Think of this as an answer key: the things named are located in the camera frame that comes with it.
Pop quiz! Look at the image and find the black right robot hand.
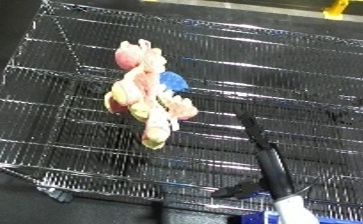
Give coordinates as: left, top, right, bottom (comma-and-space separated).
209, 111, 297, 201

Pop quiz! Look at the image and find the pink and yellow soft toy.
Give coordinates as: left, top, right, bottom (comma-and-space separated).
102, 38, 201, 151

